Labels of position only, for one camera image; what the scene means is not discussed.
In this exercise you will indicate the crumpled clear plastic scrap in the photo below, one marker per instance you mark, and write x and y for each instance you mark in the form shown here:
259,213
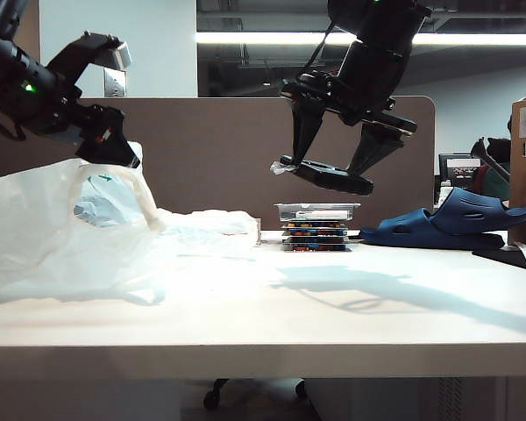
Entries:
280,168

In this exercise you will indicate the colourful flat card box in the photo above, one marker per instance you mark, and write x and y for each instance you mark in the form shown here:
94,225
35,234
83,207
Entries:
315,234
315,226
315,246

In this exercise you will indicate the black background monitor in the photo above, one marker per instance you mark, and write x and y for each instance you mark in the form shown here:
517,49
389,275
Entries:
460,169

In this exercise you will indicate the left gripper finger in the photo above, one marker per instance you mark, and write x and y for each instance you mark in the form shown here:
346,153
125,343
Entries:
125,153
96,155

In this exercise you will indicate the black table mat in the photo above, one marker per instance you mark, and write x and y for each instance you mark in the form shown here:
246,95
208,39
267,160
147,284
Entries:
504,258

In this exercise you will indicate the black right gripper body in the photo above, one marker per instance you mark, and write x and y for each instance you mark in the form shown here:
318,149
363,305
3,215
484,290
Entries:
372,70

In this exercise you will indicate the long ceiling light strip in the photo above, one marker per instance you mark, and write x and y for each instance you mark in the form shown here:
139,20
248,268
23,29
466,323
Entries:
267,38

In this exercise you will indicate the black power bank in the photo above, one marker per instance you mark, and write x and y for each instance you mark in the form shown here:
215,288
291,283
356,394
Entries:
333,177

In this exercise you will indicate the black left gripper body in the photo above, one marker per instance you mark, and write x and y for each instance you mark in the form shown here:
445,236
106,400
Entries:
96,125

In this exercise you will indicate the white plastic shopping bag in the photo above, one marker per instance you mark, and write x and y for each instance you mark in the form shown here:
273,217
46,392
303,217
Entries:
35,228

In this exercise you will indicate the small clear plastic case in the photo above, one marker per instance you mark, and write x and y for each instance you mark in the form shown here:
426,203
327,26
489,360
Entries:
272,239

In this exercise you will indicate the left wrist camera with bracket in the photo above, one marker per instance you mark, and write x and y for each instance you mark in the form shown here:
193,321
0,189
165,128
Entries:
76,52

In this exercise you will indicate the metal wall switch plate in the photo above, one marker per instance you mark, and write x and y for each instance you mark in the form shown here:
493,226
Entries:
114,85

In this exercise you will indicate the seated person in background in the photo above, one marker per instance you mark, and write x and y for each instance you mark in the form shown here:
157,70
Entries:
493,180

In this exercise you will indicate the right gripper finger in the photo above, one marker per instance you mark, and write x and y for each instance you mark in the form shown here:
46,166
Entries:
374,149
306,131

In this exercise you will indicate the navy blue rubber slipper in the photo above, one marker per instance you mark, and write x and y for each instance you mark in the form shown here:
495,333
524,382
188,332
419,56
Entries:
403,234
469,210

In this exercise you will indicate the clear plastic flat box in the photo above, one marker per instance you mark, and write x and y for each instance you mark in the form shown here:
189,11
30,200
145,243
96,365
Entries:
315,214

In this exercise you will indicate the brown desk partition panel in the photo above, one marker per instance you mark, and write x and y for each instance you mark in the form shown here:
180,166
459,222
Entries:
223,149

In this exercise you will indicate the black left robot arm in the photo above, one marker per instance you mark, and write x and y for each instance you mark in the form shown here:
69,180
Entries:
9,79

